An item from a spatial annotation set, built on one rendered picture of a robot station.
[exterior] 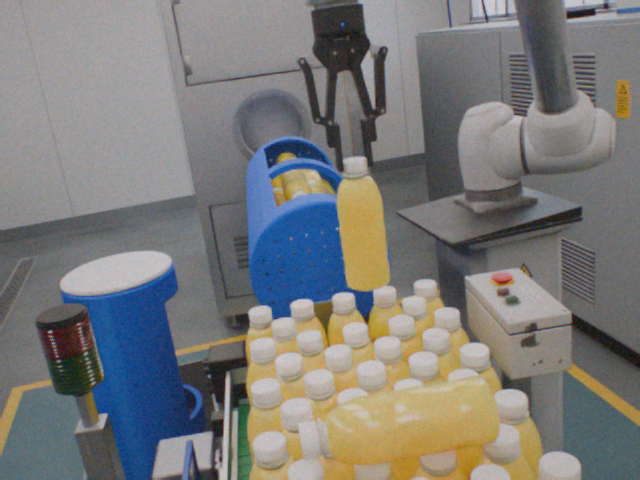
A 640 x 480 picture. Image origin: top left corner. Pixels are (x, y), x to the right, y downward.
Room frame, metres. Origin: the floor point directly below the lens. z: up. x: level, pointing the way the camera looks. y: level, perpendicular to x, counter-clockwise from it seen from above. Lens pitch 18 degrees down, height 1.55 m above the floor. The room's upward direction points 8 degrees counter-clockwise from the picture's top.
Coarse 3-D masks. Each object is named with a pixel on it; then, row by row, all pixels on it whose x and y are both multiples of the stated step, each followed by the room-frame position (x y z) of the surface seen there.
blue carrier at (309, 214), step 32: (256, 160) 1.93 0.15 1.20; (288, 160) 1.66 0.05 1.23; (320, 160) 2.07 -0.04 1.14; (256, 192) 1.55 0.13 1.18; (256, 224) 1.30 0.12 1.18; (288, 224) 1.20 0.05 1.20; (320, 224) 1.21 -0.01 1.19; (256, 256) 1.19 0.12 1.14; (288, 256) 1.20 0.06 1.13; (320, 256) 1.20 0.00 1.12; (256, 288) 1.19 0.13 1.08; (288, 288) 1.20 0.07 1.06; (320, 288) 1.20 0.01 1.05
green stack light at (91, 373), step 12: (96, 348) 0.74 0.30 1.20; (48, 360) 0.71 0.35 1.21; (60, 360) 0.71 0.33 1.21; (72, 360) 0.71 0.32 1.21; (84, 360) 0.72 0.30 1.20; (96, 360) 0.73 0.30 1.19; (60, 372) 0.71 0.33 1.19; (72, 372) 0.71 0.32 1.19; (84, 372) 0.71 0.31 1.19; (96, 372) 0.73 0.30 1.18; (60, 384) 0.71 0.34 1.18; (72, 384) 0.71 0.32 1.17; (84, 384) 0.71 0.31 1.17; (96, 384) 0.72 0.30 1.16
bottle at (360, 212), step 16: (352, 176) 0.95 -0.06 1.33; (368, 176) 0.97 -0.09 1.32; (352, 192) 0.94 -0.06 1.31; (368, 192) 0.94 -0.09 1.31; (352, 208) 0.93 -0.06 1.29; (368, 208) 0.93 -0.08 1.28; (352, 224) 0.93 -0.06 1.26; (368, 224) 0.93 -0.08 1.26; (352, 240) 0.94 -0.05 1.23; (368, 240) 0.93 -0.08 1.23; (384, 240) 0.95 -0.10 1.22; (352, 256) 0.94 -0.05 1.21; (368, 256) 0.93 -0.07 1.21; (384, 256) 0.94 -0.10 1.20; (352, 272) 0.94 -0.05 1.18; (368, 272) 0.93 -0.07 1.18; (384, 272) 0.94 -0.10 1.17; (352, 288) 0.95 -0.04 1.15; (368, 288) 0.93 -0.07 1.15
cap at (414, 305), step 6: (402, 300) 0.98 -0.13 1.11; (408, 300) 0.98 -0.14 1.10; (414, 300) 0.97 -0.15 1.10; (420, 300) 0.97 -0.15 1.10; (402, 306) 0.97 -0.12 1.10; (408, 306) 0.96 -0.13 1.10; (414, 306) 0.95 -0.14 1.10; (420, 306) 0.95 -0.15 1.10; (426, 306) 0.97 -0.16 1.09; (408, 312) 0.96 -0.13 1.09; (414, 312) 0.95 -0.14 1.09; (420, 312) 0.96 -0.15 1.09
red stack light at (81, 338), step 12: (72, 324) 0.72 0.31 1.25; (84, 324) 0.73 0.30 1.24; (48, 336) 0.71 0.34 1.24; (60, 336) 0.71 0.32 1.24; (72, 336) 0.71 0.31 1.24; (84, 336) 0.72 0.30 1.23; (48, 348) 0.71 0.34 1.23; (60, 348) 0.71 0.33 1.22; (72, 348) 0.71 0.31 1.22; (84, 348) 0.72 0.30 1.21
